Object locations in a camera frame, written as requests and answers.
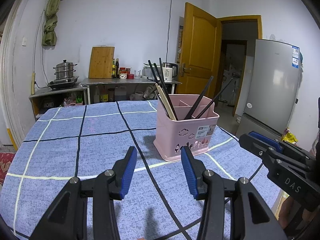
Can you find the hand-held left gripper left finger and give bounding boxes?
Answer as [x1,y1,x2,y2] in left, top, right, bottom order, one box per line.
[29,146,138,240]

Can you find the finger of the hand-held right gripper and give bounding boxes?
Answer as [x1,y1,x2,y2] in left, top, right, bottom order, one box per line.
[239,133,316,172]
[249,131,312,159]

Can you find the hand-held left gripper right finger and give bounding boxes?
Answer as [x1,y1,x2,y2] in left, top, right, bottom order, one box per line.
[180,145,288,240]

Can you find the pink plastic utensil basket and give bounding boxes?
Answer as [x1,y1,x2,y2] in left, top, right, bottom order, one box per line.
[153,94,220,162]

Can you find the black chopstick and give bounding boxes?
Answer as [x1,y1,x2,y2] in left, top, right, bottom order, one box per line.
[184,76,214,120]
[194,78,233,119]
[159,57,178,121]
[147,59,178,121]
[153,63,178,121]

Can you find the light wooden chopstick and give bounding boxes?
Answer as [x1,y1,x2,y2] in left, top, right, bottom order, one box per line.
[155,83,175,120]
[157,86,177,120]

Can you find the person's right hand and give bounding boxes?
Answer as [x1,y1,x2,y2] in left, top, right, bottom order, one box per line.
[278,196,304,228]

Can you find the yellow snack bag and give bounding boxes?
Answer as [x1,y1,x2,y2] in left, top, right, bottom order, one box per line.
[281,127,299,144]

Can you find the blue checked tablecloth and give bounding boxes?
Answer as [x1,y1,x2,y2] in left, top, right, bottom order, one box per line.
[0,100,283,240]

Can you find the silver refrigerator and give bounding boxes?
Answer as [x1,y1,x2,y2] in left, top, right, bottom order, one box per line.
[235,39,302,139]

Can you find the translucent plastic jug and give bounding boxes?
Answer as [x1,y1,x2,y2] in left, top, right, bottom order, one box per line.
[114,86,128,102]

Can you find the stainless steel kitchen table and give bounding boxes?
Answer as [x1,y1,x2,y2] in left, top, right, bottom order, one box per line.
[80,77,182,104]

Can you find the white electric kettle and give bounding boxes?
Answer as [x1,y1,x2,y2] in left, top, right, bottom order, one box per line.
[161,62,179,82]

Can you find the yellow wooden door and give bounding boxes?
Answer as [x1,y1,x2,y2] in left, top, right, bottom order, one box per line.
[180,2,223,103]

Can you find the black cooktop stove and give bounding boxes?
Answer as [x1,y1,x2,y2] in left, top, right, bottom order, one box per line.
[47,76,80,90]

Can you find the wooden cutting board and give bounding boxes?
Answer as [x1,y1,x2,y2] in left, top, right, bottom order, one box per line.
[88,46,115,79]

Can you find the low steel-topped cabinet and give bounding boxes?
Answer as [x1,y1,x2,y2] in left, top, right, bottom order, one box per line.
[29,84,90,120]

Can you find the stainless steel steamer pot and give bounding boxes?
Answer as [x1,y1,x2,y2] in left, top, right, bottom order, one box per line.
[53,59,77,80]

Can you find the red patterned rug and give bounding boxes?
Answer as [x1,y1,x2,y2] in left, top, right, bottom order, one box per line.
[0,152,16,188]

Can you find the green tied curtain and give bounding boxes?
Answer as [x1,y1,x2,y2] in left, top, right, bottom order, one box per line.
[41,0,68,47]

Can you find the yellow wooden door frame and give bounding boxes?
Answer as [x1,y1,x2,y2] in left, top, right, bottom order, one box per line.
[216,15,263,117]

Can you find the wall calendar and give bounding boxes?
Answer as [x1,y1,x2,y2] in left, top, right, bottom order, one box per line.
[176,17,185,64]

